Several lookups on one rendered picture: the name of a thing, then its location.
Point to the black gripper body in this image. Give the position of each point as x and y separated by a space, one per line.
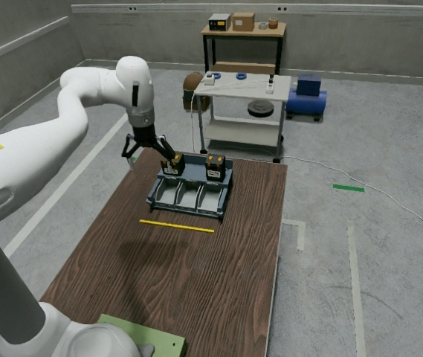
145 134

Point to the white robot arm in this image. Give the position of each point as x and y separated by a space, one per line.
29 158

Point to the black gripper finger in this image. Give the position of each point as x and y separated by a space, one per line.
166 150
129 154

